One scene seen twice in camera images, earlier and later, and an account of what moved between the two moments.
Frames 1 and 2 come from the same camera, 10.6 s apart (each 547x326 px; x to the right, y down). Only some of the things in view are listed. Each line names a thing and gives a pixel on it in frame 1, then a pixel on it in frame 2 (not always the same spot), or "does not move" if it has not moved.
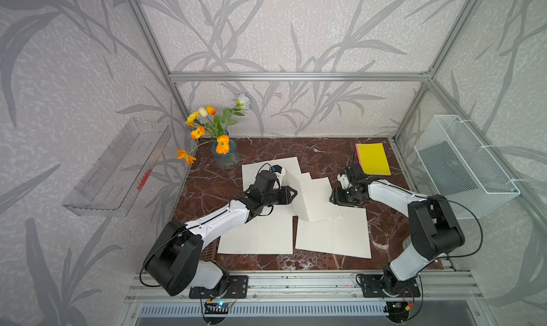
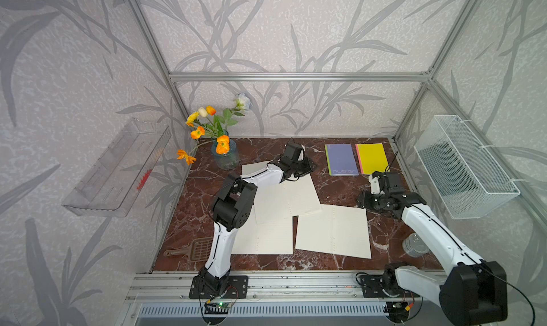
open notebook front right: (346, 235) does not move
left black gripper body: (275, 197) to (300, 169)
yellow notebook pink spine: (373, 159) does not move
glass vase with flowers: (209, 127) does not move
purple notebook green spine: (313, 197) to (341, 159)
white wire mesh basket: (461, 169) does not move
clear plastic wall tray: (110, 186) does not move
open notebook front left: (265, 234) does not move
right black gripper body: (345, 196) to (373, 201)
